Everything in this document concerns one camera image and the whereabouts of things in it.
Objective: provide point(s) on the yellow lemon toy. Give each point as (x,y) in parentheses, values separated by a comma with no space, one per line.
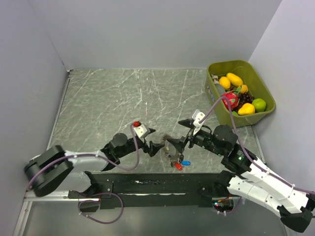
(225,82)

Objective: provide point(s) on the red dragon fruit toy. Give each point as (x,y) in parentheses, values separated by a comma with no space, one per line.
(232,99)

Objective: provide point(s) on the green lime toy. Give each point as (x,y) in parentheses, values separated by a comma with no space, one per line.
(259,104)

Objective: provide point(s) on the grey bottle in bin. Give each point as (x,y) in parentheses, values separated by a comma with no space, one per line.
(218,86)

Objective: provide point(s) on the key with blue tag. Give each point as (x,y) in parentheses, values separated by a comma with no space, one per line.
(185,163)

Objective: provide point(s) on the olive green plastic bin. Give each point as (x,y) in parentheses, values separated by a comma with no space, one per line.
(252,84)

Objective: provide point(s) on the yellow mango toy lower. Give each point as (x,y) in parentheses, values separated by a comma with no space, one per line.
(246,109)

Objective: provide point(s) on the yellow mango toy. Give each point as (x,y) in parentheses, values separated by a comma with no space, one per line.
(234,79)
(246,109)

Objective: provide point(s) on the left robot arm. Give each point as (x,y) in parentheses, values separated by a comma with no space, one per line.
(57,168)

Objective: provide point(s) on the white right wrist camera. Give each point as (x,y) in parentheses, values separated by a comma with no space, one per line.
(197,116)

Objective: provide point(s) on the dark purple grapes toy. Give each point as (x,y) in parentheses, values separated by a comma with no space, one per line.
(245,98)

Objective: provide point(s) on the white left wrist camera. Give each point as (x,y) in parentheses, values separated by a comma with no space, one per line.
(141,131)

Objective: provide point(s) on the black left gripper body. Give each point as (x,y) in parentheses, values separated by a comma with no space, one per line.
(131,147)

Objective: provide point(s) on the round metal key organizer disc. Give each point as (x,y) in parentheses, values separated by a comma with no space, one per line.
(173,154)

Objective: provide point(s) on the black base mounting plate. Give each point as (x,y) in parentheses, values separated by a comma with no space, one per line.
(157,190)

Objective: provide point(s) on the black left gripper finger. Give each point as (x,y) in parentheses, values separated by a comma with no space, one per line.
(150,131)
(154,148)

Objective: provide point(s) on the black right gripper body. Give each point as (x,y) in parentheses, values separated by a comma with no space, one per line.
(203,138)

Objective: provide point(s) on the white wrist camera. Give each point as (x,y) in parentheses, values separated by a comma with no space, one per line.
(197,116)
(141,131)

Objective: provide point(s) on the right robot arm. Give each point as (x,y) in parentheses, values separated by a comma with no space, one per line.
(248,177)

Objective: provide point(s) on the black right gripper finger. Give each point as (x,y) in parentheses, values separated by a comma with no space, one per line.
(178,144)
(187,123)

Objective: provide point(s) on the yellow mango toy upper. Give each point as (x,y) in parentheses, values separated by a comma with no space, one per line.
(234,79)

